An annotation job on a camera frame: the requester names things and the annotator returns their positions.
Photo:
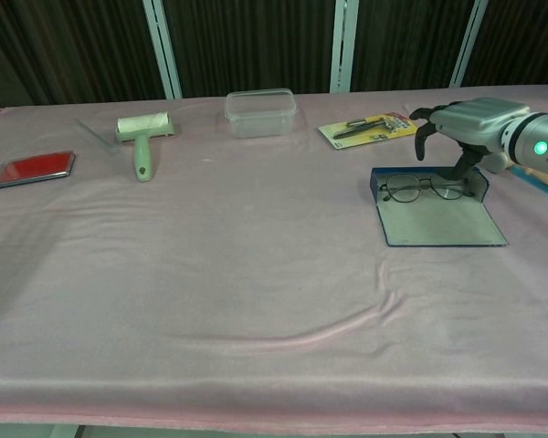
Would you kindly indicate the wooden massage hammer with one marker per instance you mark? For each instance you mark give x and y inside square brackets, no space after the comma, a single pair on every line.
[495,164]

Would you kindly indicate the pink tablecloth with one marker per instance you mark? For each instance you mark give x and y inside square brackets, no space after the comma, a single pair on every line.
[256,274]

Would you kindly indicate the white metal post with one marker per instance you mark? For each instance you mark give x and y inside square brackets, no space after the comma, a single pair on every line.
[162,45]
[468,45]
[344,45]

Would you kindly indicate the dark blue glasses case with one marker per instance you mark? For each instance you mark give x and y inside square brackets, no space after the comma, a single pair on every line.
[438,223]

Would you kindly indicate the green lint roller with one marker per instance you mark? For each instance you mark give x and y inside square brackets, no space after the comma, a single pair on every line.
[142,155]

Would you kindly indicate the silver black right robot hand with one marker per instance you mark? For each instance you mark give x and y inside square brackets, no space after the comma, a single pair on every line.
[475,121]

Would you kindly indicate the razor in yellow blister pack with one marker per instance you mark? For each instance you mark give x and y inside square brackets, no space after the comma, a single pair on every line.
[370,132]

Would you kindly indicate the thin metal-frame eyeglasses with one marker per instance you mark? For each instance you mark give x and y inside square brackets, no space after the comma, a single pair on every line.
[404,191]

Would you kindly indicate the red stamp ink pad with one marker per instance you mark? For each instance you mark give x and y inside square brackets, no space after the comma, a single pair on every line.
[34,168]

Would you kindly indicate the clear plastic food container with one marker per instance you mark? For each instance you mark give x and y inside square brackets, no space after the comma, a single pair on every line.
[260,118]

